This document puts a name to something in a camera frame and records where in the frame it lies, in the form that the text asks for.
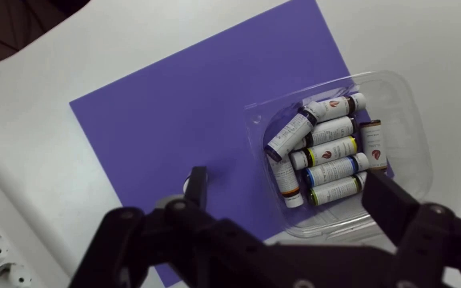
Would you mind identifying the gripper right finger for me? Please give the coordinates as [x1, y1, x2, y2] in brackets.
[361, 170, 461, 288]

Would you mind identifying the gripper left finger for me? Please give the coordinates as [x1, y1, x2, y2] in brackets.
[68, 166, 268, 288]

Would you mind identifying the small bottle green band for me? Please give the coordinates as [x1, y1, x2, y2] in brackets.
[309, 171, 369, 206]

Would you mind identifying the small bottle brown band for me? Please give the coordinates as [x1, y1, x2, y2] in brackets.
[359, 120, 388, 172]
[318, 93, 367, 123]

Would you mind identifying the clear plastic bowl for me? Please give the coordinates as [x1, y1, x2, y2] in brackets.
[245, 71, 434, 240]

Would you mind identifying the small bottle blue band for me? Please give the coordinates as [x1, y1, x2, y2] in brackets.
[303, 152, 370, 188]

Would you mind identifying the small bottle orange band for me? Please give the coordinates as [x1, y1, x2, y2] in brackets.
[269, 154, 304, 208]

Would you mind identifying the small bottle yellow band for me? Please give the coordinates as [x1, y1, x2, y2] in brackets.
[290, 136, 358, 171]

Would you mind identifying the small bottle black band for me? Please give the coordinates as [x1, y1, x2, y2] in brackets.
[295, 116, 358, 151]

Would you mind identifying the small bottle purple band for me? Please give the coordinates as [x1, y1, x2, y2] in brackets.
[265, 102, 326, 162]

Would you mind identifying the blue paper sheet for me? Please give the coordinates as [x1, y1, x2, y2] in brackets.
[69, 0, 394, 288]

